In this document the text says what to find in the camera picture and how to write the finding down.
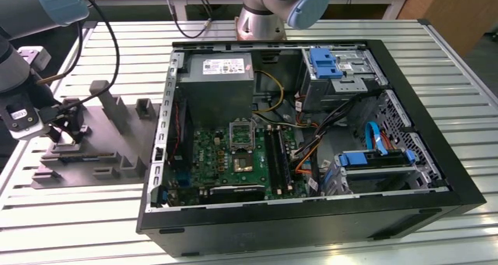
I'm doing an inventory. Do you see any yellow wire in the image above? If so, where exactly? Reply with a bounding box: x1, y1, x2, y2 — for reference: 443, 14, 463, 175
251, 69, 284, 113

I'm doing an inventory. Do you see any grey power supply unit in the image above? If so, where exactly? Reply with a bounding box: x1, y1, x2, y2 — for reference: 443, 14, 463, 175
177, 53, 255, 123

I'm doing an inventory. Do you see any wooden cabinet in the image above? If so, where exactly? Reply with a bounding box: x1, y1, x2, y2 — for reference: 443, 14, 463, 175
422, 0, 498, 60

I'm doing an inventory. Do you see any black white wire bundle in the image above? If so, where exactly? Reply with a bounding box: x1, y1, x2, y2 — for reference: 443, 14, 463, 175
251, 112, 318, 129

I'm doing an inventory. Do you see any green motherboard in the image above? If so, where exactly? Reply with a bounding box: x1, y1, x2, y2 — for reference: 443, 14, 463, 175
166, 123, 307, 207

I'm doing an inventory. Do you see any black PC case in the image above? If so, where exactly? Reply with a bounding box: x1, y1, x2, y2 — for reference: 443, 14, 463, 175
134, 39, 487, 259

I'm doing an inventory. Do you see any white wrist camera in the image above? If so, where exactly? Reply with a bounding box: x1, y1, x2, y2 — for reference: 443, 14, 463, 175
5, 101, 45, 141

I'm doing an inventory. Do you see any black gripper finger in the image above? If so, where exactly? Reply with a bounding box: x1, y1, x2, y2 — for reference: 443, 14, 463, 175
67, 110, 89, 145
45, 120, 65, 145

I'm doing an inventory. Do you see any metal drive cage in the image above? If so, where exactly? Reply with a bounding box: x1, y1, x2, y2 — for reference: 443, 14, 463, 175
299, 46, 388, 111

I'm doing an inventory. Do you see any CPU socket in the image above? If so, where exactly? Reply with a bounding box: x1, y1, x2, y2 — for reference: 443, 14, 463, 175
231, 155, 255, 173

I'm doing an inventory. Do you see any black cable bundle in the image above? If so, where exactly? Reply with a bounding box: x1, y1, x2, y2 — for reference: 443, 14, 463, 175
312, 91, 382, 139

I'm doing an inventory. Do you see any hard disk in blue carrier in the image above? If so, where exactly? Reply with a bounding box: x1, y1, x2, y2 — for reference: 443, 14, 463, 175
336, 149, 416, 169

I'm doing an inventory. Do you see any orange wire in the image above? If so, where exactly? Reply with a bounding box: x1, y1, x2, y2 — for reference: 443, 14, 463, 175
294, 156, 314, 180

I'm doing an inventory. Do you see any metal socket cover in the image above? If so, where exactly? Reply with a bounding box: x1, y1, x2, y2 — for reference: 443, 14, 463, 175
229, 120, 257, 152

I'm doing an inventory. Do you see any grey parts rack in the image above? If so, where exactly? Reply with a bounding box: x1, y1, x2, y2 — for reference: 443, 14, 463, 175
29, 80, 162, 190

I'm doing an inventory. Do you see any red black fan wire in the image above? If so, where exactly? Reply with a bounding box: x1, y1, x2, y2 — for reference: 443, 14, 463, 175
173, 101, 186, 163

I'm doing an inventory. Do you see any black graphics card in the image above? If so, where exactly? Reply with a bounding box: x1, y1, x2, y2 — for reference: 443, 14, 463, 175
207, 184, 266, 203

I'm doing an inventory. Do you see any blue plastic drive carrier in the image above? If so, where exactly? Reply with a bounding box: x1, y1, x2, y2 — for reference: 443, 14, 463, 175
307, 47, 343, 79

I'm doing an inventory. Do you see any metal disk bay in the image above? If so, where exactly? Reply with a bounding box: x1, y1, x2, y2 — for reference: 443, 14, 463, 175
322, 156, 450, 196

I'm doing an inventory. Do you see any blue flat wire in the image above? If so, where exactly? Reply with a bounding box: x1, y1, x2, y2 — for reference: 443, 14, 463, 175
363, 121, 390, 157

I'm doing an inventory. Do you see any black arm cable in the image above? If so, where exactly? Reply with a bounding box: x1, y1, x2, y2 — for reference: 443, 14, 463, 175
57, 0, 121, 110
162, 0, 214, 40

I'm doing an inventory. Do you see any black RAM slot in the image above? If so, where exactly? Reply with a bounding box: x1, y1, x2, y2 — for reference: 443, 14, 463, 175
263, 124, 283, 196
274, 124, 294, 193

